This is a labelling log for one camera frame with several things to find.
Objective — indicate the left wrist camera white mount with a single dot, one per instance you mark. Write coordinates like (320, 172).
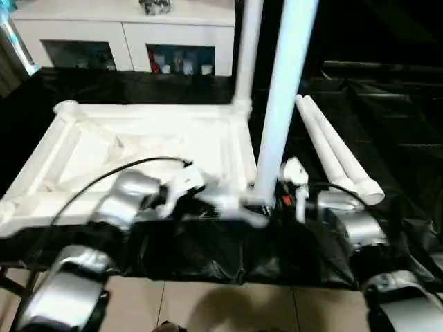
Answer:
(183, 183)

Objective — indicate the dark brown round object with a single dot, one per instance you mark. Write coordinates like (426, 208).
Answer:
(171, 326)

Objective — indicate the black glossy mat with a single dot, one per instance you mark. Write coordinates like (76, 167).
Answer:
(380, 138)

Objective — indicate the dark object on cabinet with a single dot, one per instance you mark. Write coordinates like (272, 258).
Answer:
(155, 5)

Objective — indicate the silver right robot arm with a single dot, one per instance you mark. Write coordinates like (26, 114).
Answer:
(356, 221)

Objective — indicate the black metal table frame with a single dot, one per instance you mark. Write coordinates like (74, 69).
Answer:
(14, 276)

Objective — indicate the white plastic table leg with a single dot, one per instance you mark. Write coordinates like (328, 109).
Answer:
(246, 52)
(349, 155)
(284, 86)
(328, 148)

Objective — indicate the red white bottle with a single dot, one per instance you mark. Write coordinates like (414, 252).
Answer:
(153, 64)

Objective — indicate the grey brown curtain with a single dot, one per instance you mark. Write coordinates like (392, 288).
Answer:
(10, 62)

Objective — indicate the small white jar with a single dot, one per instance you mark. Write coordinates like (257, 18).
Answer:
(206, 69)

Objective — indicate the pale blue white pole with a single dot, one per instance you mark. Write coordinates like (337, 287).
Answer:
(20, 45)

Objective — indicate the black horizontal bar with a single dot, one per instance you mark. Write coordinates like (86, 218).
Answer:
(380, 65)

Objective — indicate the white glass-door cabinet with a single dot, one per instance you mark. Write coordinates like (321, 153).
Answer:
(121, 31)

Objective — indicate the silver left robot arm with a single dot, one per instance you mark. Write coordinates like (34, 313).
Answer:
(121, 193)

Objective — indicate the black backdrop cloth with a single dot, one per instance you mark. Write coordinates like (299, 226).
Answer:
(373, 27)

